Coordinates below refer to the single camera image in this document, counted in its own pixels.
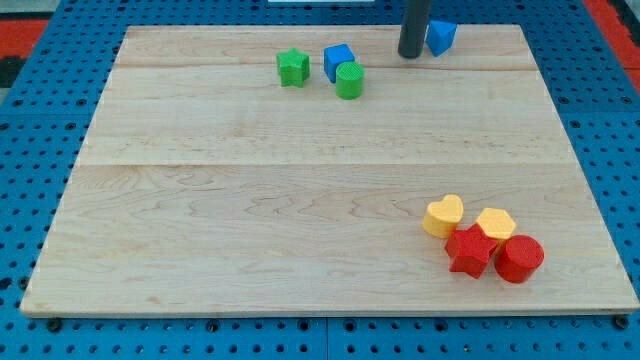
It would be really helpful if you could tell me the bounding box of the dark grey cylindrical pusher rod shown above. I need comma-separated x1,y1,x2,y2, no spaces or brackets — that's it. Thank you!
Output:
397,0,432,59

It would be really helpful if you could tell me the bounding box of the blue triangle block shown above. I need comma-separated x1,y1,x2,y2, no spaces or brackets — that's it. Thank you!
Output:
425,20,458,57

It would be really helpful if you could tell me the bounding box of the blue cube block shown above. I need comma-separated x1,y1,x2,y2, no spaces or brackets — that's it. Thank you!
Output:
323,43,355,83

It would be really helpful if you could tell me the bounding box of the green cylinder block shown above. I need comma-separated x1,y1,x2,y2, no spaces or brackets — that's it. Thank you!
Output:
335,61,364,100

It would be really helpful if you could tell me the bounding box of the green star block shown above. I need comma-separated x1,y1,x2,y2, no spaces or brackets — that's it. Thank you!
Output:
276,47,310,88

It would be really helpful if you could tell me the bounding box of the yellow heart block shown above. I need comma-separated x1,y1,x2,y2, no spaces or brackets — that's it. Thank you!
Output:
422,194,464,239

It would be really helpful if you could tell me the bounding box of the yellow hexagon block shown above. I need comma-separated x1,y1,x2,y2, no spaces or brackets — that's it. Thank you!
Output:
475,208,517,244

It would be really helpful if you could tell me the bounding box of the red star block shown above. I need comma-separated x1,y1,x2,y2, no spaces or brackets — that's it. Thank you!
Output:
445,224,499,279

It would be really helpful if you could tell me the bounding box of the light wooden board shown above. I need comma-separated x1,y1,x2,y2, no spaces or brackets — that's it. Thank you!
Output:
20,25,639,318

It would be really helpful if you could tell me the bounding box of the red cylinder block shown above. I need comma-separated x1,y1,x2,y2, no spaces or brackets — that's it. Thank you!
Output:
494,235,545,284

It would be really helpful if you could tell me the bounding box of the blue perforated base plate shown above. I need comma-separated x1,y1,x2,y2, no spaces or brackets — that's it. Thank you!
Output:
1,0,639,359

